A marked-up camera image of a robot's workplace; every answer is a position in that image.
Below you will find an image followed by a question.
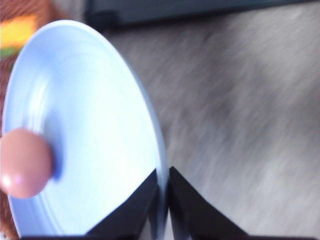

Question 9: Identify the brown woven wicker basket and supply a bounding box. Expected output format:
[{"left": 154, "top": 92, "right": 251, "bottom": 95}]
[{"left": 0, "top": 0, "right": 56, "bottom": 240}]

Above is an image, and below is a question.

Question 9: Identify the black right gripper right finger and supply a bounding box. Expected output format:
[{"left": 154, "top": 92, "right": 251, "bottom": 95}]
[{"left": 168, "top": 167, "right": 250, "bottom": 240}]

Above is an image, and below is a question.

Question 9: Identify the brown egg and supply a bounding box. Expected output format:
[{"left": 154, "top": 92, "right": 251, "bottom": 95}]
[{"left": 0, "top": 127, "right": 53, "bottom": 199}]

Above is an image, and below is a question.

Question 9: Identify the yellow toy corn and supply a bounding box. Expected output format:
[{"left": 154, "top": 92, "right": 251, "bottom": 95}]
[{"left": 1, "top": 15, "right": 37, "bottom": 48}]

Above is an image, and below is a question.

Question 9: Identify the black flat tray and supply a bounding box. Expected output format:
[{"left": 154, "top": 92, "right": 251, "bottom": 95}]
[{"left": 85, "top": 0, "right": 320, "bottom": 29}]

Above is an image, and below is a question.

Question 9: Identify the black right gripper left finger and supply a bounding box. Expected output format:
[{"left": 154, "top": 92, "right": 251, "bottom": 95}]
[{"left": 85, "top": 169, "right": 159, "bottom": 240}]

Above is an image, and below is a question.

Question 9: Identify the blue round plate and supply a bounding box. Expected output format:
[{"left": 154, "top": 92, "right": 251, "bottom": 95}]
[{"left": 2, "top": 20, "right": 168, "bottom": 238}]

